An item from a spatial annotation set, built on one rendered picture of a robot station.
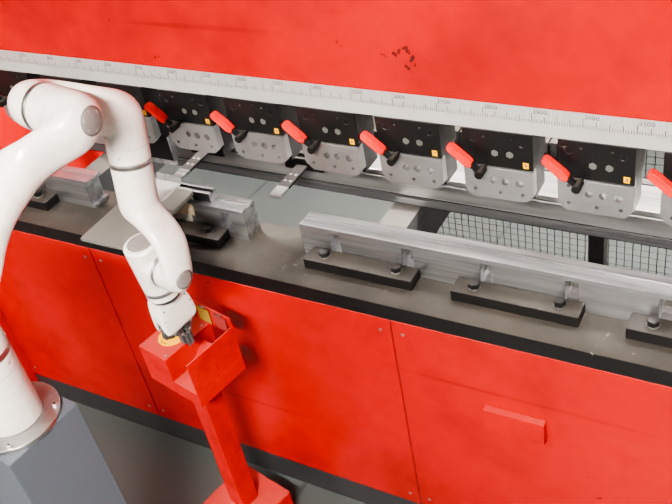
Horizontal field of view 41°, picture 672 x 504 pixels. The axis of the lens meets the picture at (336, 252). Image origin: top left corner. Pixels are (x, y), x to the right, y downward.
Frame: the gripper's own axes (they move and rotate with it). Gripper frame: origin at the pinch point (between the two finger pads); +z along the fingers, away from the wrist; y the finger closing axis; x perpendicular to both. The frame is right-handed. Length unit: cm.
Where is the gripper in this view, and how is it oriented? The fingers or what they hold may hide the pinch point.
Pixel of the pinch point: (186, 336)
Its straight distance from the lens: 223.6
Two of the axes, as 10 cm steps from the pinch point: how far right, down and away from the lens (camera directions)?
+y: -6.1, 6.2, -4.9
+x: 7.6, 3.0, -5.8
